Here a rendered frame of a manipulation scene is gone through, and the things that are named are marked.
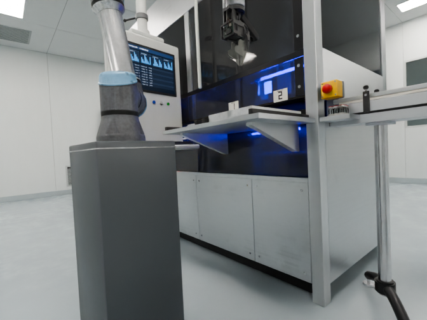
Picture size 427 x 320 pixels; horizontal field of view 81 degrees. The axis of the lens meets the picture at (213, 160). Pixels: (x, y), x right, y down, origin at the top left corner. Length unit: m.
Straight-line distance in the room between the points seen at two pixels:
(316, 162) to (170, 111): 1.09
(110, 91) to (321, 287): 1.22
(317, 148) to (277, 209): 0.39
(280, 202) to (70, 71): 5.77
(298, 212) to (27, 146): 5.53
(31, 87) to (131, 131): 5.56
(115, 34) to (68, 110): 5.31
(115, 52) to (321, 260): 1.23
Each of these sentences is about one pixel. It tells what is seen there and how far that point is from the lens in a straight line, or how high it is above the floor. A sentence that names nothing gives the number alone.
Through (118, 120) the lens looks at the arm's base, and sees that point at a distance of 0.82.
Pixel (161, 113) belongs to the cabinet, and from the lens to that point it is 1.83.
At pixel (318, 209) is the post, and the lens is 1.27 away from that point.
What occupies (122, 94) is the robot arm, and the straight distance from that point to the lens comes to 0.84.
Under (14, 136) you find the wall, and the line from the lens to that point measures 6.15.
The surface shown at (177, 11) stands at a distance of 2.28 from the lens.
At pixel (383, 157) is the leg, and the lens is 1.30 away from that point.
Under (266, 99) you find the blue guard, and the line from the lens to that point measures 1.41.
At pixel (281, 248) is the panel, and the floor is 0.22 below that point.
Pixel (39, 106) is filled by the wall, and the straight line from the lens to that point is 6.25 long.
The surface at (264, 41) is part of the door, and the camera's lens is 1.52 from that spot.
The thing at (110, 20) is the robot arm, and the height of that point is 1.24.
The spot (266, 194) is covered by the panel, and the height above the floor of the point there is 0.50.
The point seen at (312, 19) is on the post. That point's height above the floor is 1.32.
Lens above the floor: 0.75
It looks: 2 degrees down
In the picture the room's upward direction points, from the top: 3 degrees counter-clockwise
